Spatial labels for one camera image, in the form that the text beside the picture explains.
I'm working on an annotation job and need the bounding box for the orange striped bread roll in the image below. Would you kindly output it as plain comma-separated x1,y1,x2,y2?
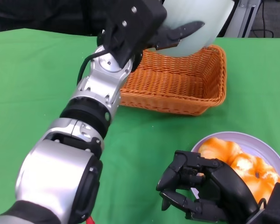
197,137,244,164
230,153,280,204

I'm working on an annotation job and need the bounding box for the black cloth backdrop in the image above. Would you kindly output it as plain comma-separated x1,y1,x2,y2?
0,0,112,38

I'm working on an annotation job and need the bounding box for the green tablecloth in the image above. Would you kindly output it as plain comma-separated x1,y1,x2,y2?
0,28,280,224

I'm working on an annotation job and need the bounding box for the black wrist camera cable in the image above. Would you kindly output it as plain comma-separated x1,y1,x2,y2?
258,197,268,210
76,50,108,85

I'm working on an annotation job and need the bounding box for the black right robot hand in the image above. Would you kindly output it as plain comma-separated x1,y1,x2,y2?
156,150,259,221

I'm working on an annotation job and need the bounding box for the white round plate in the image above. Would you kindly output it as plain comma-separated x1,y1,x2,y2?
190,132,280,201

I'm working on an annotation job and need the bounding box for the silver metal frame stand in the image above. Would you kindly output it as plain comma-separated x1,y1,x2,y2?
223,0,266,38

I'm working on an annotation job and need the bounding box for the black cable on floor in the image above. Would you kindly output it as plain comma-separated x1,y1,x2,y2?
249,0,275,38

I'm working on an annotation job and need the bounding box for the pale grey round bowl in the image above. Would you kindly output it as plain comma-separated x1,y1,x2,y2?
147,0,235,58

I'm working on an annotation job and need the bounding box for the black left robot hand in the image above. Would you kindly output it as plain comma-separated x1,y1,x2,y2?
149,21,206,51

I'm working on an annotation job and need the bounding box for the orange wicker basket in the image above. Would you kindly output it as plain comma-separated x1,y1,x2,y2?
118,44,227,117

